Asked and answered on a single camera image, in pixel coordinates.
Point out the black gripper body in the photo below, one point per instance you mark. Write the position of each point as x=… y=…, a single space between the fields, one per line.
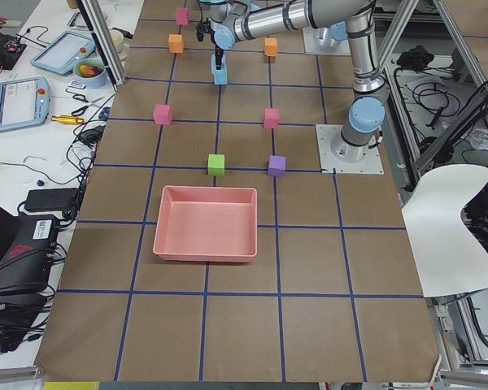
x=218 y=52

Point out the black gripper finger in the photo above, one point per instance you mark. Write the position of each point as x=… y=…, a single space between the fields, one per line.
x=218 y=66
x=217 y=55

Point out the light blue foam block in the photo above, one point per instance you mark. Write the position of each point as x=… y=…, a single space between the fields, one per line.
x=213 y=63
x=220 y=76

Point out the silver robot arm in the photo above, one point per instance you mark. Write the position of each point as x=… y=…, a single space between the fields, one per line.
x=231 y=22

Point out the pink foam block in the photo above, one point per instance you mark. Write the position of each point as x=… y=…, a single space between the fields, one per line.
x=182 y=16
x=162 y=114
x=271 y=118

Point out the orange foam block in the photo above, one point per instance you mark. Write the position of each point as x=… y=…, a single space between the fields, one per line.
x=270 y=47
x=176 y=43

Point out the beige bowl with lemon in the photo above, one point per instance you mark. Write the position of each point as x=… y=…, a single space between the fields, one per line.
x=117 y=38

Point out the green foam block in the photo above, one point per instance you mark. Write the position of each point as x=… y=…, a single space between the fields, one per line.
x=216 y=165

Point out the green bowl with fruit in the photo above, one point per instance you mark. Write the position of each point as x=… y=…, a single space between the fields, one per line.
x=91 y=73

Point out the purple foam block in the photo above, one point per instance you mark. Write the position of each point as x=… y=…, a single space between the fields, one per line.
x=276 y=166

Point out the blue teach pendant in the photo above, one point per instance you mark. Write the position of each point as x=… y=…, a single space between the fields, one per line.
x=24 y=103
x=62 y=54

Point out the black scissors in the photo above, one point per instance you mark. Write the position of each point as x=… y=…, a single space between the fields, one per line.
x=87 y=103

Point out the pink plastic tray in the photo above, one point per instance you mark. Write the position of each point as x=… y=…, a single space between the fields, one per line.
x=207 y=224

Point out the black power adapter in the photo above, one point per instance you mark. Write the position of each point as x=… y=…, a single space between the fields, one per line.
x=55 y=199

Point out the white chair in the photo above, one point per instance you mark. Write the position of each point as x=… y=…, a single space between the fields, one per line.
x=449 y=259

